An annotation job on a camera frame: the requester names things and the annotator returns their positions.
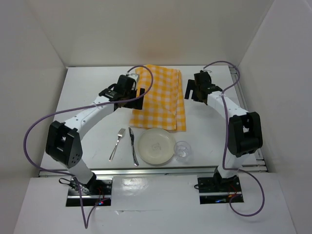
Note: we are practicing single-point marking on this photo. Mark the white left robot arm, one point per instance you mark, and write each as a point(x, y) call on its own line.
point(64, 138)

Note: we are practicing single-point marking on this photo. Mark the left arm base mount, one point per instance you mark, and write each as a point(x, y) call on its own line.
point(101, 195)

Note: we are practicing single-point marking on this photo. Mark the clear plastic cup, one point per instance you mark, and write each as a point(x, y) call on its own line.
point(183, 152)

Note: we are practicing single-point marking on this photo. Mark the yellow white checkered cloth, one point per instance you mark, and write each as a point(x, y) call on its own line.
point(163, 106)

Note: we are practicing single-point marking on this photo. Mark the cream round plate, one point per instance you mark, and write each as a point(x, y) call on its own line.
point(156, 146)

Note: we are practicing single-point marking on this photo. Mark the silver fork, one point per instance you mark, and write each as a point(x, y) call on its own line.
point(119, 137)

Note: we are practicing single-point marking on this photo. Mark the silver table knife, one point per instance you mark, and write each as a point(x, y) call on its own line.
point(132, 138)

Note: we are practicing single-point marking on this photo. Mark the aluminium front rail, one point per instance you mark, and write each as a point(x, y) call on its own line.
point(161, 171)

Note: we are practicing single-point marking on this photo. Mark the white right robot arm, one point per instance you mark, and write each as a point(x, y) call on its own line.
point(243, 128)

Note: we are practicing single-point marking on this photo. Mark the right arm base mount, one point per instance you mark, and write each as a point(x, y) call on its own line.
point(212, 193)

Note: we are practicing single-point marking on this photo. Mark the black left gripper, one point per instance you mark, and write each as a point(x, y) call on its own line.
point(135, 104)

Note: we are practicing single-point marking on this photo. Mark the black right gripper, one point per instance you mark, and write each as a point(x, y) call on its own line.
point(190, 86)

